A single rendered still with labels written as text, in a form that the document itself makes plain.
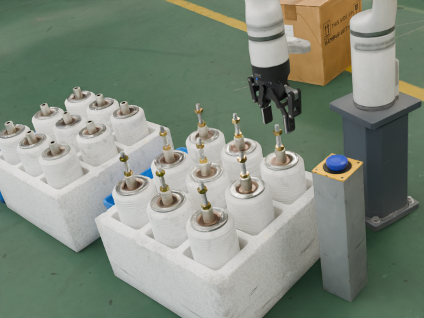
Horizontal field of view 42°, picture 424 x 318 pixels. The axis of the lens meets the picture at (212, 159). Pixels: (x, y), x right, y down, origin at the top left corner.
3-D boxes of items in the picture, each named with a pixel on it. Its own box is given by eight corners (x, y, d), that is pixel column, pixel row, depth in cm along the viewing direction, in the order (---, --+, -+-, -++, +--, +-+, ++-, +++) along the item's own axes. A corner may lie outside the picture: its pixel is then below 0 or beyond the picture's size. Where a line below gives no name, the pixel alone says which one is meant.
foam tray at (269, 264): (219, 193, 160) (207, 139, 150) (337, 240, 134) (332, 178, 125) (114, 276, 138) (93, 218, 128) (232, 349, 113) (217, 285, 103)
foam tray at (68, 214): (106, 147, 195) (91, 101, 185) (182, 179, 169) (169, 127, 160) (7, 207, 173) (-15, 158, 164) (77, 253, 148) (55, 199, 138)
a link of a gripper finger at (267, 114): (270, 105, 118) (273, 120, 120) (269, 104, 119) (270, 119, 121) (263, 109, 117) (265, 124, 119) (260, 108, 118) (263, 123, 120)
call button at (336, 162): (334, 160, 108) (333, 151, 107) (352, 166, 105) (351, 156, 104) (322, 170, 106) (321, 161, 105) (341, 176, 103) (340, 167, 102)
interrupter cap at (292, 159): (264, 173, 120) (263, 170, 119) (264, 154, 126) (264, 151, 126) (299, 170, 118) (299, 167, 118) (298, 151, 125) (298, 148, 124)
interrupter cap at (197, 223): (199, 207, 113) (199, 204, 113) (233, 211, 110) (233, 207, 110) (183, 231, 108) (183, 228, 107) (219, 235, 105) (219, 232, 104)
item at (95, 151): (113, 173, 166) (96, 120, 156) (134, 182, 159) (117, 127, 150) (87, 189, 160) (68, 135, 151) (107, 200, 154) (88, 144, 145)
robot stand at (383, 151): (378, 182, 151) (375, 81, 135) (419, 207, 139) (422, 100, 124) (335, 205, 146) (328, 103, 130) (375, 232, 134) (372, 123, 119)
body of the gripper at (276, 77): (241, 58, 110) (248, 100, 115) (269, 67, 104) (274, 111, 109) (269, 45, 114) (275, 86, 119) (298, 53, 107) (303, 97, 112)
